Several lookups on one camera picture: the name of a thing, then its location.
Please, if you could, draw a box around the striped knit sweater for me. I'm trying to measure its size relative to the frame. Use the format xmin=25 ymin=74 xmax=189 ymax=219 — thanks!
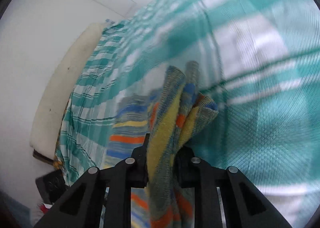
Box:
xmin=106 ymin=61 xmax=218 ymax=227

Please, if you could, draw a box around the cream padded headboard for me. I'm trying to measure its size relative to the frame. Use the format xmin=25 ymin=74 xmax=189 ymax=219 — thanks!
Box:
xmin=30 ymin=22 xmax=107 ymax=165

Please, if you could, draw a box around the teal white plaid bedspread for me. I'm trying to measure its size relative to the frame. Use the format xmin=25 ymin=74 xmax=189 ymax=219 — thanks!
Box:
xmin=56 ymin=0 xmax=319 ymax=227

